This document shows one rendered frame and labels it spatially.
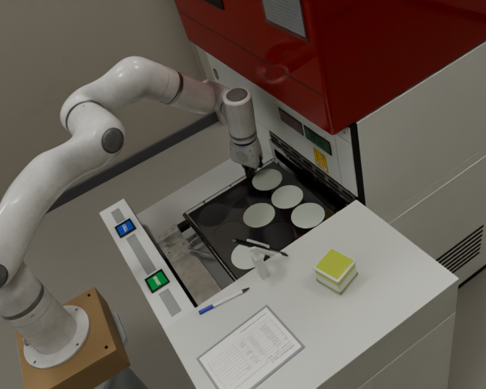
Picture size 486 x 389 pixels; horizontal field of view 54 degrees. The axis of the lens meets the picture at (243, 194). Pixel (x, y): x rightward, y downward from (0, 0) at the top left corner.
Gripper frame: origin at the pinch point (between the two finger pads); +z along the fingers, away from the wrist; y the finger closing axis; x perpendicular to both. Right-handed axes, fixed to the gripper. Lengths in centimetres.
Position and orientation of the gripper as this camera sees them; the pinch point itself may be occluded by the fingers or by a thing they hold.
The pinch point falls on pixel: (249, 170)
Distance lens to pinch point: 160.1
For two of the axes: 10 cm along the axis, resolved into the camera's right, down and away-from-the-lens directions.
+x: 5.0, -7.0, 5.2
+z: 1.3, 6.5, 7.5
